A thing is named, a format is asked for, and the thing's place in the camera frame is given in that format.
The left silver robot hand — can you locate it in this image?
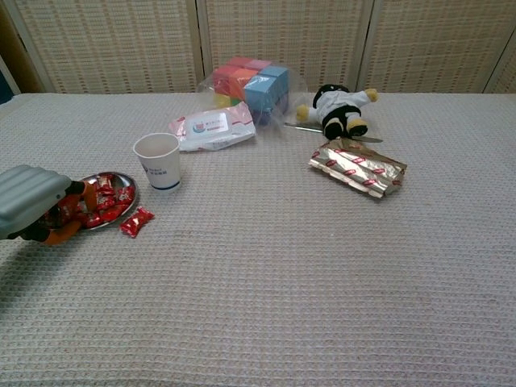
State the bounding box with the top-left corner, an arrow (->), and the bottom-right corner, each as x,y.
0,164 -> 98,247

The round metal plate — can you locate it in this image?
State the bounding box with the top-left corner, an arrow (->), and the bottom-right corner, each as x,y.
78,172 -> 139,231

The white paper cup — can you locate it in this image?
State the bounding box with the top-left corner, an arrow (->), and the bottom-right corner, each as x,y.
132,132 -> 181,194

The brown wooden board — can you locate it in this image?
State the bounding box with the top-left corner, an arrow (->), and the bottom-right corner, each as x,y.
0,6 -> 44,96

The woven folding screen panel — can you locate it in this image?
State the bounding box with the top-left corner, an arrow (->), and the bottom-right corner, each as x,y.
483,40 -> 516,94
356,0 -> 516,94
0,0 -> 202,94
197,0 -> 374,94

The white pink wet wipes pack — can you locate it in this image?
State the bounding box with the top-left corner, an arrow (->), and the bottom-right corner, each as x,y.
168,101 -> 257,152

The orange cube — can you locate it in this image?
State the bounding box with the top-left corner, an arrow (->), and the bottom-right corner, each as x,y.
231,68 -> 259,100

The purple cube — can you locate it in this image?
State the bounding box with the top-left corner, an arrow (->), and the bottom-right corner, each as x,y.
252,96 -> 289,126

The light blue cube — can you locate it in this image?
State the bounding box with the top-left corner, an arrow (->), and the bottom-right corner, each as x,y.
243,75 -> 279,112
260,65 -> 289,98

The beige woven tablecloth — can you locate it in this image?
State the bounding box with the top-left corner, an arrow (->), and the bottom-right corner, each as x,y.
0,91 -> 516,387

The silver table knife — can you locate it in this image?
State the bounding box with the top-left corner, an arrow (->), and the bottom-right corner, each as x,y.
284,122 -> 384,144

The clear plastic bag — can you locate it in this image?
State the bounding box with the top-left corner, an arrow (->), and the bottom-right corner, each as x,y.
196,63 -> 310,132

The black white plush doll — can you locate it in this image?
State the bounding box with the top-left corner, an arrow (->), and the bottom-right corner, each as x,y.
296,83 -> 381,140

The gold foil snack pack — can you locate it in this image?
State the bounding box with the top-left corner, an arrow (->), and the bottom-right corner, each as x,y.
308,139 -> 408,201

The pale wooden frame bar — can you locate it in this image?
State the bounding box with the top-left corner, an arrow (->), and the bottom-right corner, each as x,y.
0,54 -> 21,98

